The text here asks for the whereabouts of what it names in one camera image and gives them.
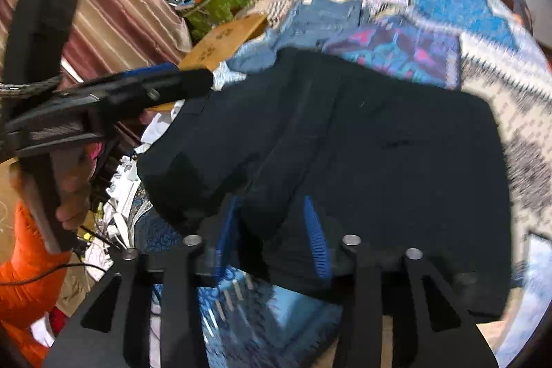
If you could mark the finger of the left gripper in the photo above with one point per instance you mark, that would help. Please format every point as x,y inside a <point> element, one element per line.
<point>134,73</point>
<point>129,97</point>

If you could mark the black pants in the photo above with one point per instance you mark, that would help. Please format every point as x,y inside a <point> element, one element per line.
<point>399,164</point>

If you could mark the person's left hand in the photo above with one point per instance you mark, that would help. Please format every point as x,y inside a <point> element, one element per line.
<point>74,188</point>

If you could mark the green patterned storage box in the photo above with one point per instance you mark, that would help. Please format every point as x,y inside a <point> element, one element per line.
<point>209,14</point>

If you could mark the white power strip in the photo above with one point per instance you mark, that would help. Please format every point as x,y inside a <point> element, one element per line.
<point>123,187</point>

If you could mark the folded blue denim garment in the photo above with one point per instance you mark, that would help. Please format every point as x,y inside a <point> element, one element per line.
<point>308,26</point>

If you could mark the blue patchwork bedspread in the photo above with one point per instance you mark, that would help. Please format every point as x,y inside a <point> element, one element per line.
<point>473,46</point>

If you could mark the dark blue bag by wall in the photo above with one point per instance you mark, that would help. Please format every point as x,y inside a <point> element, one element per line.
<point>521,12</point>

